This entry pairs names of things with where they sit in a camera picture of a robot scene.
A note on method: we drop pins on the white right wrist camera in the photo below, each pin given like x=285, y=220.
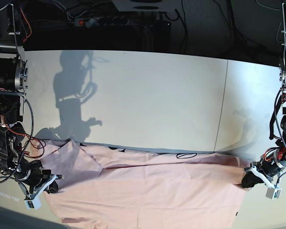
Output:
x=32, y=203

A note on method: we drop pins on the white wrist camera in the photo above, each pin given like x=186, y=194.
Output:
x=32, y=203
x=273, y=193

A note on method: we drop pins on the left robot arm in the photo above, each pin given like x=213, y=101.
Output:
x=277, y=124

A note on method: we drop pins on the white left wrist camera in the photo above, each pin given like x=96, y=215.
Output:
x=273, y=193

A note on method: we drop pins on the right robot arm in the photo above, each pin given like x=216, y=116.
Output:
x=14, y=31

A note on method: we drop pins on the black power strip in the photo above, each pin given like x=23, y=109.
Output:
x=101, y=21

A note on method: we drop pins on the pink T-shirt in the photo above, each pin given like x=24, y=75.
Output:
x=113, y=188

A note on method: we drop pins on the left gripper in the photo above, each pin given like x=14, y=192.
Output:
x=271, y=163

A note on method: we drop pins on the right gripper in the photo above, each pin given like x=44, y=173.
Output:
x=38, y=179

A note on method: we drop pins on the black power adapter box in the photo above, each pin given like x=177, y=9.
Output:
x=162, y=28

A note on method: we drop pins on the grey camera stand base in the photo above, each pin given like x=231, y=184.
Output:
x=146, y=5

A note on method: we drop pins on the metal table leg column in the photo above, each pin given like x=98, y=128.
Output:
x=147, y=39

